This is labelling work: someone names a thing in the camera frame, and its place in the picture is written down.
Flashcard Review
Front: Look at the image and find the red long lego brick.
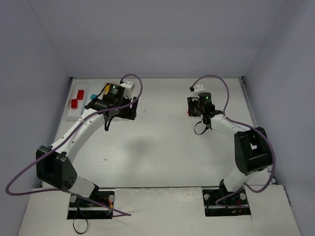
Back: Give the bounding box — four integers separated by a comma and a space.
76, 89, 85, 100

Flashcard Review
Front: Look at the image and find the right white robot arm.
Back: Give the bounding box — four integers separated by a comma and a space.
187, 92, 274, 196

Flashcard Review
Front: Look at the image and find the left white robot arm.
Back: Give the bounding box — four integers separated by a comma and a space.
36, 82, 138, 199

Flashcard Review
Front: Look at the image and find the white divided sorting tray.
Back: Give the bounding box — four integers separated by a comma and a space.
63, 81, 106, 121

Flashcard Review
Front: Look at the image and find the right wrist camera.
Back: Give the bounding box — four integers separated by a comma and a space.
189, 85, 205, 98

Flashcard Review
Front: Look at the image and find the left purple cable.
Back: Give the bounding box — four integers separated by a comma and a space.
5, 73, 144, 217

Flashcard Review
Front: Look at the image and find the purple cable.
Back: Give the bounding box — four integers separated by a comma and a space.
5, 73, 144, 217
194, 74, 276, 208

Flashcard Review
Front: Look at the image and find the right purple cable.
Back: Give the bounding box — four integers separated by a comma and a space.
194, 74, 276, 208

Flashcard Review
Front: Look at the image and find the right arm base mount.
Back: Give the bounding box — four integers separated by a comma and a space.
202, 188, 251, 217

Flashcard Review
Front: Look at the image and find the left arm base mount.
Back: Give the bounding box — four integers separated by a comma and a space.
67, 189, 115, 220

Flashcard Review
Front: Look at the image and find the thin black cable loop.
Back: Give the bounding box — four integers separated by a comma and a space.
72, 205, 89, 234

